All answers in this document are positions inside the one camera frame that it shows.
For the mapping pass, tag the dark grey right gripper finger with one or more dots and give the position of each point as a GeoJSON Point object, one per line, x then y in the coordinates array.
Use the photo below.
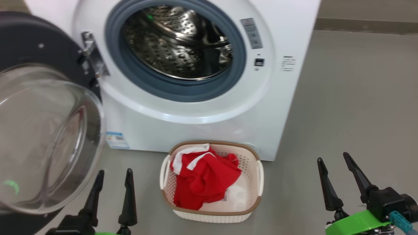
{"type": "Point", "coordinates": [361, 181]}
{"type": "Point", "coordinates": [330, 192]}

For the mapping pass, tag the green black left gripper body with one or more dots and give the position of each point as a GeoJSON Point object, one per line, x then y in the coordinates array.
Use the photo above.
{"type": "Point", "coordinates": [72, 227]}

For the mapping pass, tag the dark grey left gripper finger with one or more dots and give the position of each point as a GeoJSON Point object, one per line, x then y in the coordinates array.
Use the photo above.
{"type": "Point", "coordinates": [129, 205]}
{"type": "Point", "coordinates": [93, 202]}

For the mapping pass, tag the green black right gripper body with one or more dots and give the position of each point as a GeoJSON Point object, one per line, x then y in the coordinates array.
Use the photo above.
{"type": "Point", "coordinates": [359, 225]}

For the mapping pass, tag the red and white garment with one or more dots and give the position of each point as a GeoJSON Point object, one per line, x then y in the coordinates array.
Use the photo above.
{"type": "Point", "coordinates": [205, 182]}

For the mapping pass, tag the round black glass washer door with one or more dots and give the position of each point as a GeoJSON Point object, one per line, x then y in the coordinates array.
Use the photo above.
{"type": "Point", "coordinates": [42, 137]}

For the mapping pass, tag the cream laundry basket brown rim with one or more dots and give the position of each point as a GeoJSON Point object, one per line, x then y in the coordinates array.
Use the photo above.
{"type": "Point", "coordinates": [253, 182]}

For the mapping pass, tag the white front-load washing machine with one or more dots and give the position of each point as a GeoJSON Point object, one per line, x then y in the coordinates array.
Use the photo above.
{"type": "Point", "coordinates": [261, 107]}

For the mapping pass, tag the metal door hinge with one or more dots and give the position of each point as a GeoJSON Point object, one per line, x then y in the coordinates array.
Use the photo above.
{"type": "Point", "coordinates": [94, 58]}

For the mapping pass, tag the black door latch socket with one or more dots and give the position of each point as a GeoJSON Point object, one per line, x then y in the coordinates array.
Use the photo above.
{"type": "Point", "coordinates": [259, 62]}

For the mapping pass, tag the stainless steel washing machine drum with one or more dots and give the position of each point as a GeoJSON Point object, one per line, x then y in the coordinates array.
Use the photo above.
{"type": "Point", "coordinates": [176, 45]}

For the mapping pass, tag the blue energy label sticker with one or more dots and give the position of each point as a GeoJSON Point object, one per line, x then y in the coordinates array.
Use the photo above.
{"type": "Point", "coordinates": [117, 140]}

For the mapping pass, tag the round drain filter cover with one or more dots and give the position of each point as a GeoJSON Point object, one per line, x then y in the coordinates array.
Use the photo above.
{"type": "Point", "coordinates": [253, 147]}

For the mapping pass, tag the black text sticker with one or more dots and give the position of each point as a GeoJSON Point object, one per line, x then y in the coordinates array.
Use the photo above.
{"type": "Point", "coordinates": [288, 63]}

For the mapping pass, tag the grey baseboard strip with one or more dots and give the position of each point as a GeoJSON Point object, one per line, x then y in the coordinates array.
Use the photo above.
{"type": "Point", "coordinates": [365, 26]}

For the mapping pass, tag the grey instruction label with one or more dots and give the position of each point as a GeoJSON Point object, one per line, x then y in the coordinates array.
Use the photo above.
{"type": "Point", "coordinates": [251, 33]}

